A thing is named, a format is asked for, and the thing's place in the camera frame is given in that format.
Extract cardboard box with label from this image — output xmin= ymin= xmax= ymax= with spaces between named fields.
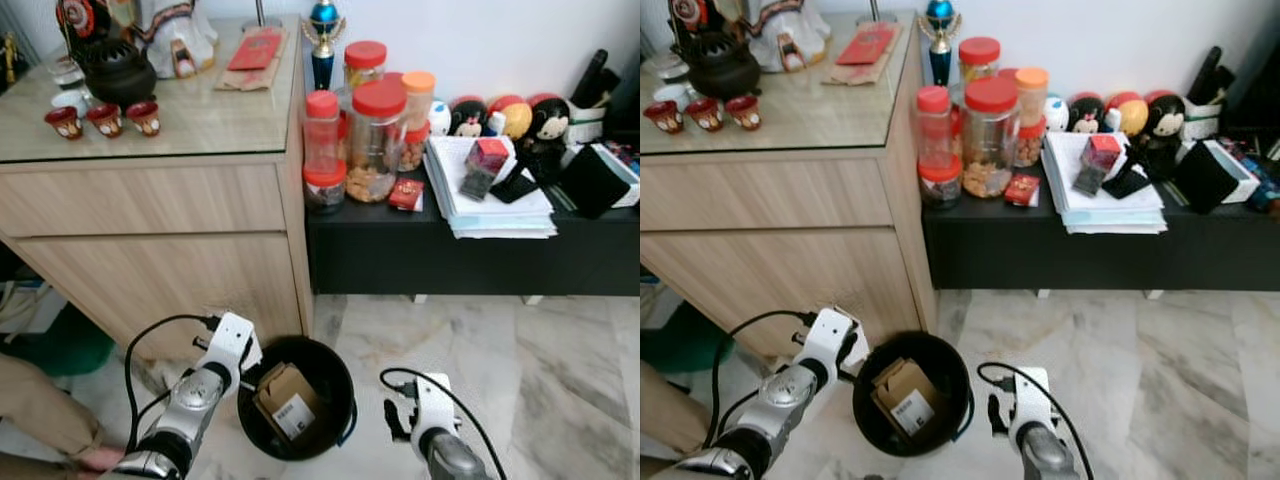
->
xmin=870 ymin=357 xmax=942 ymax=439
xmin=253 ymin=362 xmax=322 ymax=443

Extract black round rubbish bin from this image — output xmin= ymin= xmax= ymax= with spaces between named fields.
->
xmin=237 ymin=336 xmax=359 ymax=462
xmin=852 ymin=331 xmax=977 ymax=459

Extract person's hand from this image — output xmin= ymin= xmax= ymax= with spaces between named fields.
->
xmin=78 ymin=447 xmax=127 ymax=474

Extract light wooden cabinet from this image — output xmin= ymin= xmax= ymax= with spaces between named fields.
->
xmin=0 ymin=15 xmax=317 ymax=363
xmin=640 ymin=10 xmax=938 ymax=358

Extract black low bench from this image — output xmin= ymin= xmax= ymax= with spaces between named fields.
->
xmin=920 ymin=188 xmax=1280 ymax=294
xmin=305 ymin=190 xmax=641 ymax=299

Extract green round object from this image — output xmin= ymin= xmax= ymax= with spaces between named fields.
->
xmin=0 ymin=303 xmax=117 ymax=379
xmin=640 ymin=298 xmax=723 ymax=376

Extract short dark jar red lid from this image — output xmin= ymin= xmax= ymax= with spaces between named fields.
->
xmin=303 ymin=160 xmax=349 ymax=215
xmin=918 ymin=155 xmax=964 ymax=210

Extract person's leg brown trousers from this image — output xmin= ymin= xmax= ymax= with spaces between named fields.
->
xmin=640 ymin=360 xmax=693 ymax=480
xmin=0 ymin=350 xmax=111 ymax=480

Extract small red packet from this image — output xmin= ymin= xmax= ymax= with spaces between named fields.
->
xmin=1005 ymin=174 xmax=1042 ymax=208
xmin=388 ymin=178 xmax=427 ymax=212

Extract stack of white papers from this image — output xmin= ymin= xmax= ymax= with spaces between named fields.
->
xmin=424 ymin=135 xmax=559 ymax=240
xmin=1041 ymin=130 xmax=1169 ymax=235

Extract slim jar with red lid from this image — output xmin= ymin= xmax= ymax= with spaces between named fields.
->
xmin=917 ymin=85 xmax=959 ymax=167
xmin=303 ymin=90 xmax=346 ymax=173

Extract large nut jar red lid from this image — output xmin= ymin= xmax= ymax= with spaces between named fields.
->
xmin=350 ymin=78 xmax=409 ymax=205
xmin=963 ymin=76 xmax=1020 ymax=200

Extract flat black wallet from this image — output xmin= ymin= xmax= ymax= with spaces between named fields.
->
xmin=490 ymin=170 xmax=542 ymax=205
xmin=1102 ymin=165 xmax=1152 ymax=200

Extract small red cube box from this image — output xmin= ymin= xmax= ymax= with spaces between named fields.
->
xmin=1085 ymin=133 xmax=1124 ymax=172
xmin=474 ymin=138 xmax=512 ymax=177

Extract brown paper envelope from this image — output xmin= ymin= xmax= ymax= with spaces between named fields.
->
xmin=214 ymin=25 xmax=292 ymax=94
xmin=824 ymin=20 xmax=904 ymax=87

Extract white open box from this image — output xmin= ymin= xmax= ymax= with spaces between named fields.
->
xmin=1195 ymin=138 xmax=1263 ymax=205
xmin=570 ymin=140 xmax=641 ymax=209

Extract snack jar with orange lid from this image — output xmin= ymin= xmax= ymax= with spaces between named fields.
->
xmin=400 ymin=70 xmax=438 ymax=172
xmin=1013 ymin=67 xmax=1051 ymax=168

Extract black haired plush doll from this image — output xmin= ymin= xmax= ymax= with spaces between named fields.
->
xmin=1067 ymin=93 xmax=1107 ymax=135
xmin=450 ymin=97 xmax=490 ymax=139

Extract red envelope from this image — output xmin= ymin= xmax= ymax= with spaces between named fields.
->
xmin=227 ymin=28 xmax=287 ymax=72
xmin=835 ymin=22 xmax=899 ymax=67

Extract black iron teapot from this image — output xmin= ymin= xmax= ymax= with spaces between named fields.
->
xmin=685 ymin=32 xmax=767 ymax=102
xmin=80 ymin=38 xmax=159 ymax=109

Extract blue and gold trophy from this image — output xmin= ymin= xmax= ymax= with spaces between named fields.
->
xmin=303 ymin=0 xmax=347 ymax=94
xmin=920 ymin=0 xmax=964 ymax=88

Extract snack jar with red lid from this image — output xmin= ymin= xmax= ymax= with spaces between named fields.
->
xmin=343 ymin=40 xmax=389 ymax=96
xmin=958 ymin=37 xmax=1002 ymax=89

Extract yellow plush toy red cap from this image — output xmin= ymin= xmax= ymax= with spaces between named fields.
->
xmin=490 ymin=95 xmax=534 ymax=142
xmin=1105 ymin=92 xmax=1150 ymax=139

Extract white robed figurine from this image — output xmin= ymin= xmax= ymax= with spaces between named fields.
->
xmin=130 ymin=0 xmax=220 ymax=79
xmin=745 ymin=0 xmax=833 ymax=74

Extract black monkey plush toy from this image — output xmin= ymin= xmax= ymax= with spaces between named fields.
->
xmin=1138 ymin=91 xmax=1188 ymax=176
xmin=520 ymin=93 xmax=572 ymax=181

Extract white desk holder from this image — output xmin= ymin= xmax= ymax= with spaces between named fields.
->
xmin=566 ymin=95 xmax=607 ymax=147
xmin=1180 ymin=92 xmax=1223 ymax=142

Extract red and black figurine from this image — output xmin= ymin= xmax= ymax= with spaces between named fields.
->
xmin=668 ymin=0 xmax=728 ymax=53
xmin=55 ymin=0 xmax=113 ymax=61

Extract black remote control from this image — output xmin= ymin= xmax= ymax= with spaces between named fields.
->
xmin=572 ymin=48 xmax=622 ymax=109
xmin=1188 ymin=45 xmax=1237 ymax=106

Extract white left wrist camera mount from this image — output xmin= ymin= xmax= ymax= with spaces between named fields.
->
xmin=205 ymin=312 xmax=263 ymax=377
xmin=805 ymin=307 xmax=867 ymax=371

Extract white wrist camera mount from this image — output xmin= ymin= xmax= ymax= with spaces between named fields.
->
xmin=1008 ymin=367 xmax=1057 ymax=433
xmin=805 ymin=307 xmax=867 ymax=371
xmin=205 ymin=312 xmax=263 ymax=377
xmin=410 ymin=373 xmax=462 ymax=441

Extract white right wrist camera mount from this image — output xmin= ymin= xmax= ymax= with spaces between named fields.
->
xmin=410 ymin=373 xmax=462 ymax=441
xmin=1008 ymin=367 xmax=1057 ymax=433

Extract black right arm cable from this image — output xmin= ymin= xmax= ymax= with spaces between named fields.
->
xmin=976 ymin=361 xmax=1089 ymax=473
xmin=379 ymin=367 xmax=503 ymax=480

